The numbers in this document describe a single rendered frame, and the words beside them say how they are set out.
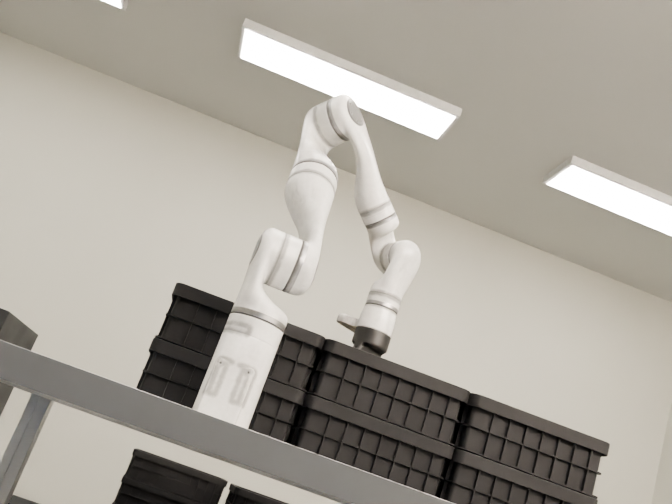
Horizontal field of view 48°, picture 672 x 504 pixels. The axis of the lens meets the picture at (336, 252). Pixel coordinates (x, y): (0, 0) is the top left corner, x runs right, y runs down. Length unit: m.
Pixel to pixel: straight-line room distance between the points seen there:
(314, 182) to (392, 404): 0.44
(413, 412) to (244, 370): 0.41
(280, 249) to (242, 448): 0.41
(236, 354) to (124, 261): 3.91
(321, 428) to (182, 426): 0.55
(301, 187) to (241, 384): 0.38
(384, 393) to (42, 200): 4.02
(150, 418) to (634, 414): 5.10
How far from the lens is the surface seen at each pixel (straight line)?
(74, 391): 0.93
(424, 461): 1.48
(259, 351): 1.20
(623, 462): 5.77
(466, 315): 5.36
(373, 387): 1.46
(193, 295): 1.43
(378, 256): 1.62
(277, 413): 1.42
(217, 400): 1.18
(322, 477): 0.94
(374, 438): 1.45
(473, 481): 1.51
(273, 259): 1.22
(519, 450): 1.55
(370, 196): 1.56
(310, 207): 1.34
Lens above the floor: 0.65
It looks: 17 degrees up
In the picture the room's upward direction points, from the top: 20 degrees clockwise
